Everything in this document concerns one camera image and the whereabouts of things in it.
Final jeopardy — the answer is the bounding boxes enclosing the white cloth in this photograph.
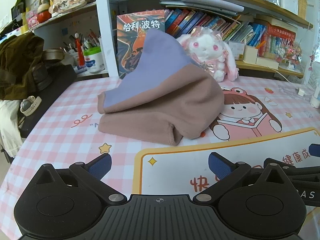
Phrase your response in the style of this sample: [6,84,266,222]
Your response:
[0,99,25,158]

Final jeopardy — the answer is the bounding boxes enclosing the dragon cover novel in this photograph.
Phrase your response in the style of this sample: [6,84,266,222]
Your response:
[116,9,166,79]

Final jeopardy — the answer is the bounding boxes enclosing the white tablet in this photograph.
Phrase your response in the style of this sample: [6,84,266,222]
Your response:
[180,0,245,12]

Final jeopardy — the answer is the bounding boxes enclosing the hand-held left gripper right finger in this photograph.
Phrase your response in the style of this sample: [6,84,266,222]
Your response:
[192,152,288,205]

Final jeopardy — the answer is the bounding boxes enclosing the white pink plush bunny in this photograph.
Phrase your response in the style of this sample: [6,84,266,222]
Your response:
[176,26,237,82]

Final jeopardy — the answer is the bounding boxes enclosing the silver foil cover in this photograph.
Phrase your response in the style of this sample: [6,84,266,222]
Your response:
[304,40,320,98]

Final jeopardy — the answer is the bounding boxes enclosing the white wooden bookshelf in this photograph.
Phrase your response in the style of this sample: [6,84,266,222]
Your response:
[0,0,316,85]

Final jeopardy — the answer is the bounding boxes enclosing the pink and purple knit garment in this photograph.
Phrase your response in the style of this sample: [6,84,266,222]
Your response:
[97,28,224,146]

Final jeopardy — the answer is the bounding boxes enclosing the white wristwatch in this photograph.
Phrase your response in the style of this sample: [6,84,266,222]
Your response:
[20,96,42,117]

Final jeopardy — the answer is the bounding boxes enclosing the orange round ornament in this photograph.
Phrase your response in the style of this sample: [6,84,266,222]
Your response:
[37,10,52,23]

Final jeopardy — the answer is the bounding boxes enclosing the pink checkered desk mat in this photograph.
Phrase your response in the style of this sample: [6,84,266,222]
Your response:
[0,76,320,240]

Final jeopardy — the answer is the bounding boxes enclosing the white jar green lid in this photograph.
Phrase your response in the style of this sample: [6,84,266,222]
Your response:
[83,49,105,73]

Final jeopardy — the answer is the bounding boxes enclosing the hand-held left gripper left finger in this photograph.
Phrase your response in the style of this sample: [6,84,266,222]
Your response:
[34,152,125,205]

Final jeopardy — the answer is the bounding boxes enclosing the red boxed book set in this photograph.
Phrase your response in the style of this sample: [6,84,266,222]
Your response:
[259,24,298,58]

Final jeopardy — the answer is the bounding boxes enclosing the black bag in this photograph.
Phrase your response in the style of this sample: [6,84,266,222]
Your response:
[19,64,78,138]

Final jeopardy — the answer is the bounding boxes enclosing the grey laptop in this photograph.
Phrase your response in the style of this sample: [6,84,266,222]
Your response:
[159,0,238,17]

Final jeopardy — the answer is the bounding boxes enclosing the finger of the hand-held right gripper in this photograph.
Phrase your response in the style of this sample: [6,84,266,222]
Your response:
[309,143,320,157]
[264,158,320,178]

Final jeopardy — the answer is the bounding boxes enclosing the cream box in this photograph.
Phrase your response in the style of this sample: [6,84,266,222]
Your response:
[244,45,259,64]

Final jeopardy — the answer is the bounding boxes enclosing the pen holder with pens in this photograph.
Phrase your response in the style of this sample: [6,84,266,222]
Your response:
[60,29,103,55]

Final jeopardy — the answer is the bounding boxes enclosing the row of colourful books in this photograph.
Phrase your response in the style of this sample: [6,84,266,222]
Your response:
[164,8,267,48]

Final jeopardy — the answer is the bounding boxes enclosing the pink flower bouquet ornament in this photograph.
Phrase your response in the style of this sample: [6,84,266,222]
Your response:
[279,42,301,66]

